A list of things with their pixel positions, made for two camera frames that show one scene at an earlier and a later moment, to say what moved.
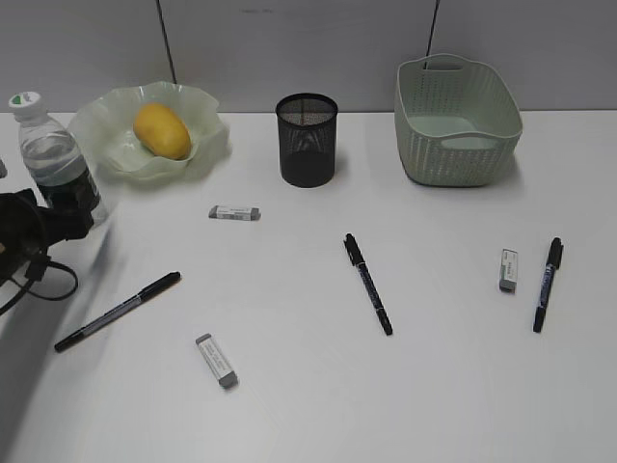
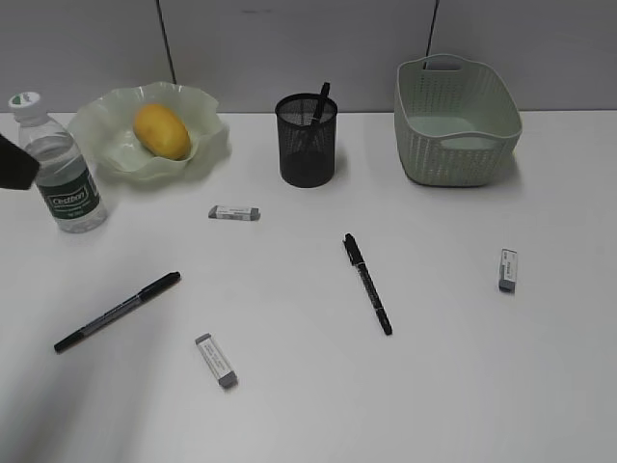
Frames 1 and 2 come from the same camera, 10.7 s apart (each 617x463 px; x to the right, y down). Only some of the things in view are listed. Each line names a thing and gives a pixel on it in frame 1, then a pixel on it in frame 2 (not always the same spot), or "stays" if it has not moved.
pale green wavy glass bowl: [103, 129] stays
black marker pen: [553, 263] -> [321, 102]
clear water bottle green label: [57, 159] stays
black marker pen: [122, 306] stays
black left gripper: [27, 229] -> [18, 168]
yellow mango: [162, 131] stays
